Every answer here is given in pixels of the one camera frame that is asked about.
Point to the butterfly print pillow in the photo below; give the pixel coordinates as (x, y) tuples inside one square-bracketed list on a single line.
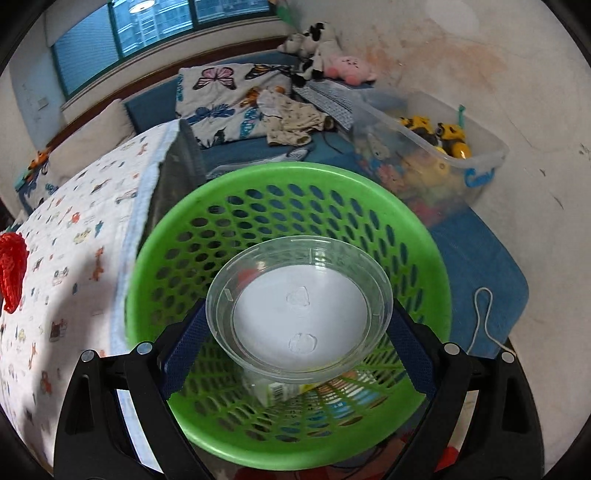
[(221, 92), (44, 190)]

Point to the orange toy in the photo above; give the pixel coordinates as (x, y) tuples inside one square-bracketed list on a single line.
[(39, 159)]

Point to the beige printed clothing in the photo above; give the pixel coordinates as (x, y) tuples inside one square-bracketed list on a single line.
[(293, 117)]

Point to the teal toy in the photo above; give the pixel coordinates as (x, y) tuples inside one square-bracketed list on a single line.
[(23, 181)]

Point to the window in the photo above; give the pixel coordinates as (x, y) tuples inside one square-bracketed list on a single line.
[(138, 32)]

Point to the printed blanket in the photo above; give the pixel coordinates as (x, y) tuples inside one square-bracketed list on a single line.
[(69, 230)]

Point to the clear plastic lid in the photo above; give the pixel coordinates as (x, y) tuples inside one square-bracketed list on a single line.
[(295, 314)]

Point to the clear plastic storage bin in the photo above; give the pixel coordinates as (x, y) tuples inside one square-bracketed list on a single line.
[(480, 177)]

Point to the pink plush toy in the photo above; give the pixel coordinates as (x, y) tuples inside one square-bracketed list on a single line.
[(348, 68)]

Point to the blue bed sheet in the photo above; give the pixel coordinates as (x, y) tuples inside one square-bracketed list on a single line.
[(480, 277)]

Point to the yellow toy car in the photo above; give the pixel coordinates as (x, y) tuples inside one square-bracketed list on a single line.
[(455, 141), (415, 125)]

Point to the brown wooden window ledge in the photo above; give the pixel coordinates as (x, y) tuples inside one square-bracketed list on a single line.
[(138, 82)]

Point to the grey striped cloth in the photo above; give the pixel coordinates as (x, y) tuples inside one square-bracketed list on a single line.
[(330, 99)]

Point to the green plastic basket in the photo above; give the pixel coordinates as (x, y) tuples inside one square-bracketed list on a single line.
[(286, 180)]

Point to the black white cow plush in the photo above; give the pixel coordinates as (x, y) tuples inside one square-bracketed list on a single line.
[(311, 67), (314, 34)]

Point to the grey white cloth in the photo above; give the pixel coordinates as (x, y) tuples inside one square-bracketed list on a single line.
[(258, 162)]

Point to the white wall switch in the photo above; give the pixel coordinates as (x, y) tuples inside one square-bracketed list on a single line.
[(43, 102)]

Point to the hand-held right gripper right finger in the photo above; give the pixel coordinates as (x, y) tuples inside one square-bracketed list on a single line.
[(413, 350)]

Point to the beige pillow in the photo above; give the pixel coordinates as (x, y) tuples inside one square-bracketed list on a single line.
[(92, 134)]

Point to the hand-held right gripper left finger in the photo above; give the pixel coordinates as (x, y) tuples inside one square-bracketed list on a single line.
[(184, 346)]

